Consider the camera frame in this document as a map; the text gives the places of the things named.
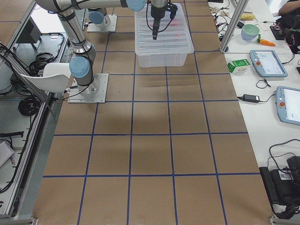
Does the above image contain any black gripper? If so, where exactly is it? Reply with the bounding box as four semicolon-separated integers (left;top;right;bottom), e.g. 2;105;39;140
150;0;165;40

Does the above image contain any clear plastic box lid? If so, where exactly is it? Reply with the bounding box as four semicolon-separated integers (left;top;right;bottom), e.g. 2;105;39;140
135;3;194;56

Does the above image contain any clear plastic storage box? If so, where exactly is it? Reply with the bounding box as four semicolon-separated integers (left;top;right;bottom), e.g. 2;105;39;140
135;2;195;68

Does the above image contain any toy corn cob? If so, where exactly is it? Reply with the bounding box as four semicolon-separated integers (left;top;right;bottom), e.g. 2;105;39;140
240;13;255;21

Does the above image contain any green white carton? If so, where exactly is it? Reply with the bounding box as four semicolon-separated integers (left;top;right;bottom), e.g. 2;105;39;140
227;59;250;74

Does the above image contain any green and blue bowl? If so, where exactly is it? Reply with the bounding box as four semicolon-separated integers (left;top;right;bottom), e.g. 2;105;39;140
241;24;260;40

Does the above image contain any toy carrot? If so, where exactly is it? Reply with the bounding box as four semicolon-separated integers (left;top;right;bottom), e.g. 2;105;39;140
257;34;276;47

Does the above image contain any white plastic chair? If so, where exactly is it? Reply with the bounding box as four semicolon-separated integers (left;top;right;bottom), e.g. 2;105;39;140
21;63;71;93

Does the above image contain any blue teach pendant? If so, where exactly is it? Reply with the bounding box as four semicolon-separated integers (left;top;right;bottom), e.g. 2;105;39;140
275;86;300;126
249;50;288;78

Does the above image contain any black power adapter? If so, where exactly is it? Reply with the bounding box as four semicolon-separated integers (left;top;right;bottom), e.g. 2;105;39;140
237;94;260;103

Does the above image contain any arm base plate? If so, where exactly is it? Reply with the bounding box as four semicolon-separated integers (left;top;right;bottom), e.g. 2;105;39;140
67;74;109;104
87;12;118;33

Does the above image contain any aluminium frame post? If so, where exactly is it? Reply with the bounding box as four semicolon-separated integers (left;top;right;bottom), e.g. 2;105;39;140
219;0;248;53

